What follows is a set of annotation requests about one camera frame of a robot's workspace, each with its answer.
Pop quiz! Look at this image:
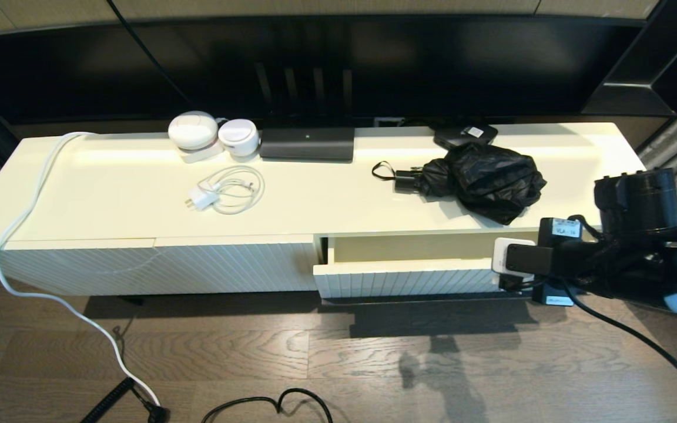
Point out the black umbrella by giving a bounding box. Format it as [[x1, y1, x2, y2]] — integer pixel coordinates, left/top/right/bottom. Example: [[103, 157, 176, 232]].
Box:
[[372, 144, 548, 226]]

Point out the black metal rod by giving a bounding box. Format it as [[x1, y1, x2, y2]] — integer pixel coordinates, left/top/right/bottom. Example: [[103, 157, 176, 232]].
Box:
[[322, 294, 536, 306]]

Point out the white ribbed drawer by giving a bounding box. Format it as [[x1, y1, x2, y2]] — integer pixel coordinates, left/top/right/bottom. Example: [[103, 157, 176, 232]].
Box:
[[313, 232, 551, 305]]

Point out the cream white TV cabinet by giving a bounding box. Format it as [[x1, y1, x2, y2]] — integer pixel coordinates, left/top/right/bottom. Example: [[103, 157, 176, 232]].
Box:
[[0, 122, 651, 297]]

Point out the black set-top box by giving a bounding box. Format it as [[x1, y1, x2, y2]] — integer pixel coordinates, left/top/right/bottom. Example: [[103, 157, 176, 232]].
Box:
[[433, 122, 499, 150]]

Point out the black shelf unit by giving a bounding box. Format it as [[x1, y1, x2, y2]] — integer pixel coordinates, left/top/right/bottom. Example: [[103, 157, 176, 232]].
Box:
[[582, 0, 677, 118]]

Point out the black television screen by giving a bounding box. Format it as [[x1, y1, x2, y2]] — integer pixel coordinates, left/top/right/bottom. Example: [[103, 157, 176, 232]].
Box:
[[0, 13, 662, 127]]

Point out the black router with antennas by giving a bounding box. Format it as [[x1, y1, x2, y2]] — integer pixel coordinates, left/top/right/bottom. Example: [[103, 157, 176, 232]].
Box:
[[254, 62, 356, 163]]

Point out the white ribbed cabinet door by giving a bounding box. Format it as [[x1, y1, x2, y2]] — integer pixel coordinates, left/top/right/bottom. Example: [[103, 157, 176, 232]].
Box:
[[154, 234, 326, 293], [0, 238, 160, 296]]

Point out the small white round device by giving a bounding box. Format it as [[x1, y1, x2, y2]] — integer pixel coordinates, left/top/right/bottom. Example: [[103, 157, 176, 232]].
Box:
[[218, 119, 260, 157]]

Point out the white flat device base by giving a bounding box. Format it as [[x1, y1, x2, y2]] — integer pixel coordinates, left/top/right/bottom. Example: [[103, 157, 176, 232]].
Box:
[[179, 144, 224, 164]]

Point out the large white round device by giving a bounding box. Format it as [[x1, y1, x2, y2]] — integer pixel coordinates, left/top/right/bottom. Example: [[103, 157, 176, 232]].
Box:
[[168, 110, 219, 150]]

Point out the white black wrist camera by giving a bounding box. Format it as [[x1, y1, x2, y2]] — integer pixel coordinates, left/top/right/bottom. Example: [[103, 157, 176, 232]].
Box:
[[491, 237, 554, 278]]

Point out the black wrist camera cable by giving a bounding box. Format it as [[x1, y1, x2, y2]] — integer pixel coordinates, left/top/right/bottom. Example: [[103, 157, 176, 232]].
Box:
[[559, 282, 677, 385]]

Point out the thin black floor cable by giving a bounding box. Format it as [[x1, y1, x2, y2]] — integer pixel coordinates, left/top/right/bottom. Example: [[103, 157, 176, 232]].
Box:
[[200, 387, 334, 423]]

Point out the white charger with cable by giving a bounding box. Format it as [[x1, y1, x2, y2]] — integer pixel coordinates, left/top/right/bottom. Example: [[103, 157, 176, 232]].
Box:
[[184, 164, 265, 215]]

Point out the black coiled cable with plug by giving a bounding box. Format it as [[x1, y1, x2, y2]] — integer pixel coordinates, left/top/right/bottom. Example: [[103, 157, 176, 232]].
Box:
[[80, 376, 172, 423]]

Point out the black hanging cable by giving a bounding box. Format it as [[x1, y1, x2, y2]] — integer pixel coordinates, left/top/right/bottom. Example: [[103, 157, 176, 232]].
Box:
[[105, 0, 195, 109]]

